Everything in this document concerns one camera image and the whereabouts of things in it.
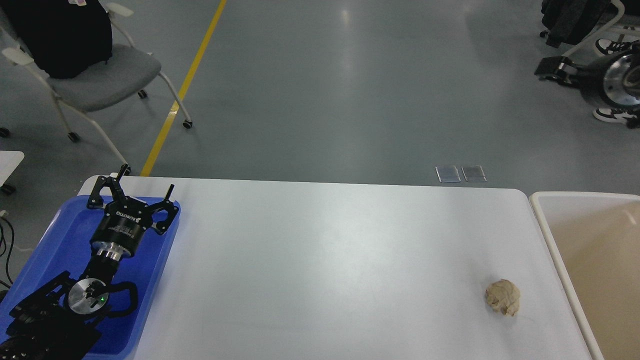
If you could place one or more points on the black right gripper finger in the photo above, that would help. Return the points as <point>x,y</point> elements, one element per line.
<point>558,69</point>

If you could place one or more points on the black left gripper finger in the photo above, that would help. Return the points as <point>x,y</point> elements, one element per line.
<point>119,198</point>
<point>169,207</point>

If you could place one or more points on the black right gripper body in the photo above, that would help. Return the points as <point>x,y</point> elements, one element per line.
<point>612,81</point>

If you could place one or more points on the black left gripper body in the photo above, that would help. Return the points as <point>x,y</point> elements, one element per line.
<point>120,231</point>

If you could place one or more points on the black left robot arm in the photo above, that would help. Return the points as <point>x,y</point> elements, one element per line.
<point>86,291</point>

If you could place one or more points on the black white sneaker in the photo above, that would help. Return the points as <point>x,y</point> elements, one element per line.
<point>605,47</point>
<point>617,116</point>

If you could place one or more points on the blue plastic tray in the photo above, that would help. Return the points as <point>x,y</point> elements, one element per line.
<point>65,246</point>

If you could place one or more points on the white side table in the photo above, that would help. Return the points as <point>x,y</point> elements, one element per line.
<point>9,161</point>

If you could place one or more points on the right floor plate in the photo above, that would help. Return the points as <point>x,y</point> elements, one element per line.
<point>474,174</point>

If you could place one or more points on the floor plate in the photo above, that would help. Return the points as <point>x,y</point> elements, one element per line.
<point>474,174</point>
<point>447,174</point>

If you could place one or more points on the grey office chair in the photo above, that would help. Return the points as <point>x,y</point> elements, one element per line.
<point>102,85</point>

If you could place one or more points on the left floor plate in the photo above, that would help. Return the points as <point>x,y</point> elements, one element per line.
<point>447,174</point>

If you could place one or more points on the beige plastic bin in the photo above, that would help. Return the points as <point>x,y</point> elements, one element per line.
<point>594,242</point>

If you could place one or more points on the black jacket on chair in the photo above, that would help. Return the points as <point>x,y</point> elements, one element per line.
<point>64,37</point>

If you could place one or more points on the crumpled brown paper ball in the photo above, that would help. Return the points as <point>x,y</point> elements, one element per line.
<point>504,297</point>

